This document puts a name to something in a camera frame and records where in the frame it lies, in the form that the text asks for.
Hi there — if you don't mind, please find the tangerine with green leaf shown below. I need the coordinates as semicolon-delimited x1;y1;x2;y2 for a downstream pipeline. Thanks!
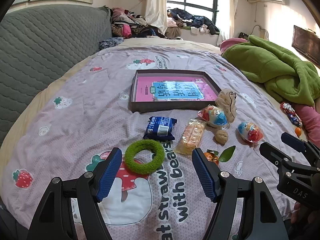
203;145;237;166

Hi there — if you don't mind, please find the white looped cable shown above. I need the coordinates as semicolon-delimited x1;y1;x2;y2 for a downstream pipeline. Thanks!
251;24;269;39

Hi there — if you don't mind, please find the white air conditioner pipe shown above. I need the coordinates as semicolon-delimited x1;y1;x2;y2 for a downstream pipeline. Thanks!
246;0;259;23

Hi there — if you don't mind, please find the pile of dark clothes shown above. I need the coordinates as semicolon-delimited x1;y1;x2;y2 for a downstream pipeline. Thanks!
167;8;220;35

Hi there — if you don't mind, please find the red and silver candy packet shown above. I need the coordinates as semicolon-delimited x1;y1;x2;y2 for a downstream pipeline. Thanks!
279;102;296;116

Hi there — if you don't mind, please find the dark blue candy packet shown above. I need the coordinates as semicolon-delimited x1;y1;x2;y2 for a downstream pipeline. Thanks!
287;114;303;128

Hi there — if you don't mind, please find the blue patterned cloth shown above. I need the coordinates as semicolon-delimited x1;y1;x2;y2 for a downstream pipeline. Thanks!
99;37;124;50

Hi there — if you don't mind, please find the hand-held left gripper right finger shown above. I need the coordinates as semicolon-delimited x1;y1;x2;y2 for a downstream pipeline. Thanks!
191;147;289;240

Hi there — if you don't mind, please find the pink strawberry printed blanket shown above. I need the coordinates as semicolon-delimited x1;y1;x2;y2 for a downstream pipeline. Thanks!
5;46;313;240

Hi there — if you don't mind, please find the pink book with blue label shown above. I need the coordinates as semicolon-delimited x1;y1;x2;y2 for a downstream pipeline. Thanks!
135;76;218;103

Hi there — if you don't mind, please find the brown shallow cardboard box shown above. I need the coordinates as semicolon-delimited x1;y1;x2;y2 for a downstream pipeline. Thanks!
129;69;222;113

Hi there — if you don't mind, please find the pink pillow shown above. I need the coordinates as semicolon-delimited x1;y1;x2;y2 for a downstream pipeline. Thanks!
219;38;248;55

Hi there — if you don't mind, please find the green fleece blanket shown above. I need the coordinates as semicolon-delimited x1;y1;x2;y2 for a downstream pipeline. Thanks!
221;35;320;107

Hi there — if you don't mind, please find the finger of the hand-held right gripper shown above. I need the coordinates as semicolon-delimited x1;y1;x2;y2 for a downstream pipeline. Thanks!
281;132;320;167
259;142;304;174

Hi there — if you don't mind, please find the walnut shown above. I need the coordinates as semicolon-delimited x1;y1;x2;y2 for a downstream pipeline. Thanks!
214;129;228;145

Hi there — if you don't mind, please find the grey quilted headboard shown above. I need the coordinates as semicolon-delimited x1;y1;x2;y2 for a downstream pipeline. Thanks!
0;5;112;145

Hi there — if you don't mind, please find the clear orange wafer packet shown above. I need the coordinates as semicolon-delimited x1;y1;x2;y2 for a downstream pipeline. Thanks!
174;119;207;155

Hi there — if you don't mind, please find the pile of mixed clothes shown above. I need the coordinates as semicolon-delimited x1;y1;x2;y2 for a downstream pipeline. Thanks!
110;7;167;39

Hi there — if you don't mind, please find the green fuzzy hair ring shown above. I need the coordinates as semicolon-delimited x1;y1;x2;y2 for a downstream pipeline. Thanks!
124;140;165;175

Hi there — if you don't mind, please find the cream curtain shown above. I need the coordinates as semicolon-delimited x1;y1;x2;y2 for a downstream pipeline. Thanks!
220;0;238;43
145;0;167;28

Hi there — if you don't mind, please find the blue snack packet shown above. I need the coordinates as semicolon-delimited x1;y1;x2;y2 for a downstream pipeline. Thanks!
143;116;178;141

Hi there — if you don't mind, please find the foil-wrapped surprise egg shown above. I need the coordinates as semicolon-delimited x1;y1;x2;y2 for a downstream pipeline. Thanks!
237;122;264;144
197;104;229;128

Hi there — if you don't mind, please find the pink fleece blanket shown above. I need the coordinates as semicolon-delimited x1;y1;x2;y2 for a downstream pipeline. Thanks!
294;104;320;141

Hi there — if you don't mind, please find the dark wall frame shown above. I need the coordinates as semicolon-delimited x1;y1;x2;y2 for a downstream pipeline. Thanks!
292;25;320;63

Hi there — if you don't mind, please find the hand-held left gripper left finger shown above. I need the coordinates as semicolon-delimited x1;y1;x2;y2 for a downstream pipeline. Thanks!
27;147;123;240

